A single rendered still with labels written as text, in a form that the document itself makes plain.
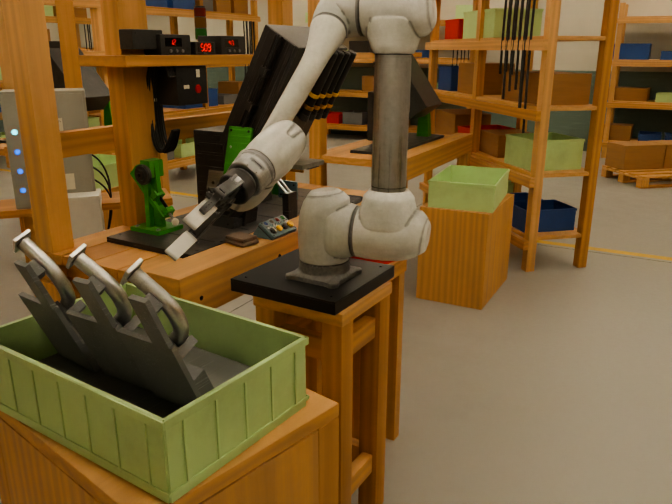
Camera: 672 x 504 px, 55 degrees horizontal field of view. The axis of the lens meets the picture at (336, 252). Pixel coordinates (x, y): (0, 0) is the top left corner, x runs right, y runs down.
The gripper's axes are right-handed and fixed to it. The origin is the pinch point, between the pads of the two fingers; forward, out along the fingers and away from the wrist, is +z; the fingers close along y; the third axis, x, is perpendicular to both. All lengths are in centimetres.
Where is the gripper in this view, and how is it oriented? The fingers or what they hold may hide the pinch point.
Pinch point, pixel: (182, 237)
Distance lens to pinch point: 128.7
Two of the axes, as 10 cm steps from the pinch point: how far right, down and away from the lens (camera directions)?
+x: 7.4, 6.6, 0.7
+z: -4.9, 6.1, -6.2
